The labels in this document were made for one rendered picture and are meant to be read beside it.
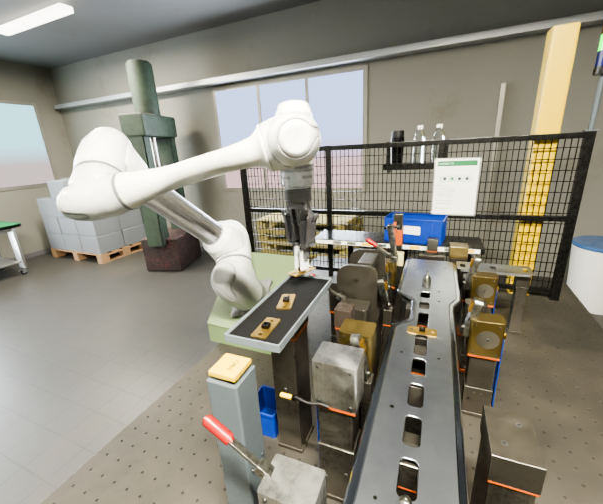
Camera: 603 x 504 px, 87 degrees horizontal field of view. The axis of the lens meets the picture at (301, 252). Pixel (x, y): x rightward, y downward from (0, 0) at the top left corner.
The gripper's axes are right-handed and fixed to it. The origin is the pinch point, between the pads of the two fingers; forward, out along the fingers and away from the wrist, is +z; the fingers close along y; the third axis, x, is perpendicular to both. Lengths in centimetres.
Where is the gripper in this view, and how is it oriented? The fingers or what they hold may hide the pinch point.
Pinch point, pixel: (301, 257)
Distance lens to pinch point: 92.1
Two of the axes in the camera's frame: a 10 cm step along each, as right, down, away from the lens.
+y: 6.8, 2.0, -7.1
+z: 0.5, 9.5, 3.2
